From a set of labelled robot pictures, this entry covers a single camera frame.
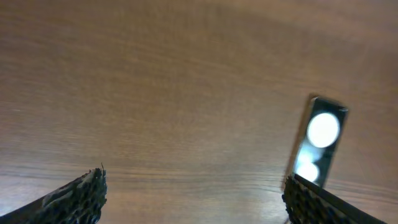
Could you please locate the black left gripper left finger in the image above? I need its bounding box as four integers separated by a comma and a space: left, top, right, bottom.
1, 168, 108, 224

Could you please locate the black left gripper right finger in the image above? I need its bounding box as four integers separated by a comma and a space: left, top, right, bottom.
282, 174, 386, 224

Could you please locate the black Samsung Galaxy smartphone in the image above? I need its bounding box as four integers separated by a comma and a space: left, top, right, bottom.
284, 93, 349, 187

